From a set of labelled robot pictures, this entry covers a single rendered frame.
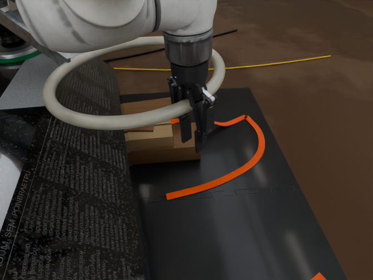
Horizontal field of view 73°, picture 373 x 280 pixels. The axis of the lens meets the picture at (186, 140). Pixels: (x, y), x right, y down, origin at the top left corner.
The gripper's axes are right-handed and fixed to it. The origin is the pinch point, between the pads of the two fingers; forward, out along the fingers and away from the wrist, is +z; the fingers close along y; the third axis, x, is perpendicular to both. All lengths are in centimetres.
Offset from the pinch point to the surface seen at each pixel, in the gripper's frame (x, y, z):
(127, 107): -38, 120, 71
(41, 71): 16, 62, -2
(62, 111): 22.4, 17.0, -10.6
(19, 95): 26, 52, -1
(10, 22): 17, 65, -18
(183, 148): -41, 57, 73
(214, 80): -8.7, 1.3, -11.1
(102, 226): 27.7, 4.9, 16.4
